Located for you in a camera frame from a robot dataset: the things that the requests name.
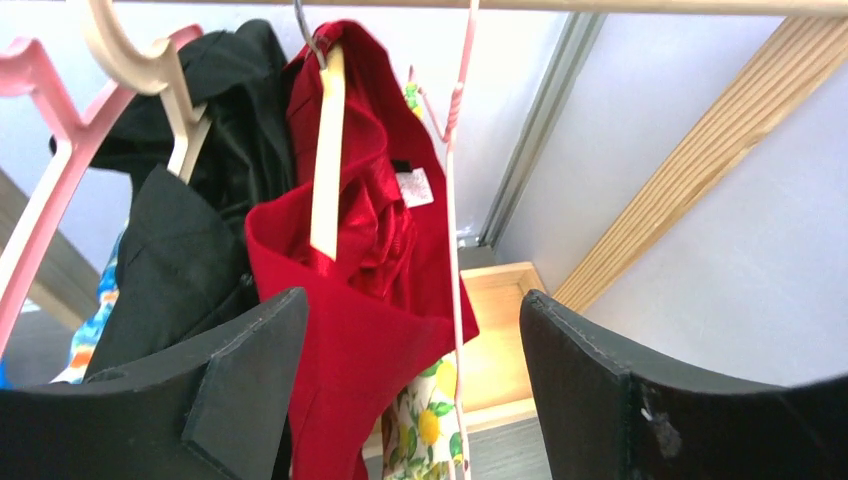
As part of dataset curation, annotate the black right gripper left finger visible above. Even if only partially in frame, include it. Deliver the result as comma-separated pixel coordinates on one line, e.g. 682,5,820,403
1,288,309,479

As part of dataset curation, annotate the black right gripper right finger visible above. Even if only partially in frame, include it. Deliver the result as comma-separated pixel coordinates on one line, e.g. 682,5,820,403
519,290,847,479

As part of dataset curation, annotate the lemon print skirt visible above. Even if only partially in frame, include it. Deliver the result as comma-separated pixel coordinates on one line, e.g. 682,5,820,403
381,354,463,480

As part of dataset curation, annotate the red pleated skirt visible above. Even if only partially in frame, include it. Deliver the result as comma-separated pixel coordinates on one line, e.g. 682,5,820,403
245,20,455,479

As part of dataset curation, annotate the pink wire hanger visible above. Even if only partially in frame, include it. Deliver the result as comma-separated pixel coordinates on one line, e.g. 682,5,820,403
404,0,480,480

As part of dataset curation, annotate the wooden hanger with metal hook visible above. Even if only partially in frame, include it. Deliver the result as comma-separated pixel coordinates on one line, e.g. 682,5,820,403
293,0,346,260

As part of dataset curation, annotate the pink plastic hanger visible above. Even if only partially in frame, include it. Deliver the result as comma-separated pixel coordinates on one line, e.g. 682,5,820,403
0,23,205,359

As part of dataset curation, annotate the wooden rack base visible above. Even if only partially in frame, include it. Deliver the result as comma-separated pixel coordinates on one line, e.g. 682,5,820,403
461,261,545,434

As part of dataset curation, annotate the black garment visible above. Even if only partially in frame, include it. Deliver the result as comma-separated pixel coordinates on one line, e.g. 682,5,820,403
81,19,296,383

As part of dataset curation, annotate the blue floral garment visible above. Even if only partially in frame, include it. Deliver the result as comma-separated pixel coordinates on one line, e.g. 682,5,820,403
52,229,125,384

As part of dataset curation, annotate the wooden rack post right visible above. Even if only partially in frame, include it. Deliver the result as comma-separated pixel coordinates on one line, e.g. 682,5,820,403
554,17,847,313

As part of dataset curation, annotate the wooden clothes rail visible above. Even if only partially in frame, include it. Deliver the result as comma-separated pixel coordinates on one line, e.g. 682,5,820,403
304,0,847,17

